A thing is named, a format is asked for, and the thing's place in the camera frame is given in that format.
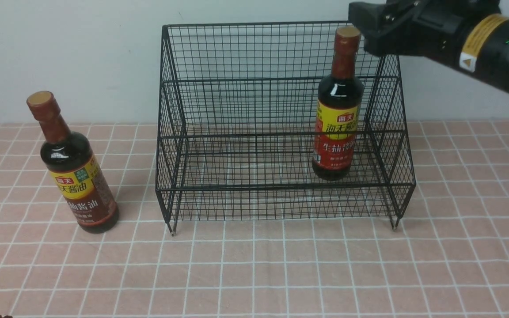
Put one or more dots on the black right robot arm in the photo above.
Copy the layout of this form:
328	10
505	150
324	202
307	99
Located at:
469	36

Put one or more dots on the pink checkered tablecloth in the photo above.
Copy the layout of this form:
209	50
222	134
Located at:
449	257

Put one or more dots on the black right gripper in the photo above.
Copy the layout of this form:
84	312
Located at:
427	28

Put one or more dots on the red label soy sauce bottle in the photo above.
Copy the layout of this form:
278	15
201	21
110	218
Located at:
337	114

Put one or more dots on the black wire mesh rack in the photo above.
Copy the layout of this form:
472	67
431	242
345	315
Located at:
236	120

